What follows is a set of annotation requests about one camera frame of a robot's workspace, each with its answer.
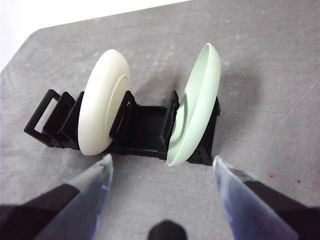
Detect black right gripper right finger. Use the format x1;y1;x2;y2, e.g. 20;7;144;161
212;154;320;240

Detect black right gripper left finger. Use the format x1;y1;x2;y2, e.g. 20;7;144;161
0;153;114;240

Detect white plate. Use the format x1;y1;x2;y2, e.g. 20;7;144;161
77;49;132;157

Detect black plate rack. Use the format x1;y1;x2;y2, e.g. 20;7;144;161
23;88;221;166

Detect pale green plate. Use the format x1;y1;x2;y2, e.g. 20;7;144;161
166;42;222;168

